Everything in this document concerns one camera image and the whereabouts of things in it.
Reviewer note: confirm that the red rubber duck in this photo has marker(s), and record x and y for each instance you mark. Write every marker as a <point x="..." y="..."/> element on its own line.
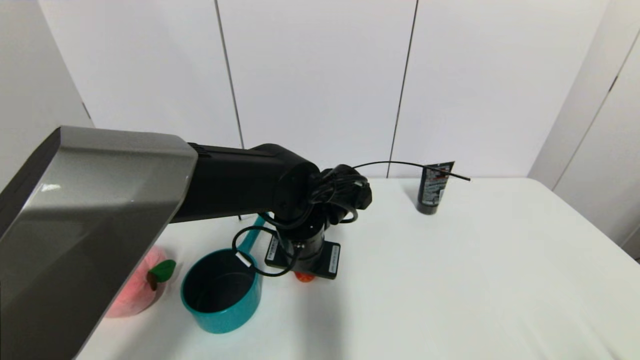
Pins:
<point x="304" y="277"/>

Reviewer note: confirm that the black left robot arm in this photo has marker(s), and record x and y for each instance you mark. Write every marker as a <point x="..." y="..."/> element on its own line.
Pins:
<point x="100" y="215"/>

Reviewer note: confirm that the pink plush peach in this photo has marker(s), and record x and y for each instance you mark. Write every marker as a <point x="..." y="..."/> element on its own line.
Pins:
<point x="140" y="292"/>

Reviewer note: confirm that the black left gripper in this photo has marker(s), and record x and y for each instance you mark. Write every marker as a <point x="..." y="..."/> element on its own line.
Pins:
<point x="327" y="260"/>

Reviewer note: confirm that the black cosmetic tube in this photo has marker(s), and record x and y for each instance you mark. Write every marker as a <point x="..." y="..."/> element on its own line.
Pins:
<point x="432" y="192"/>

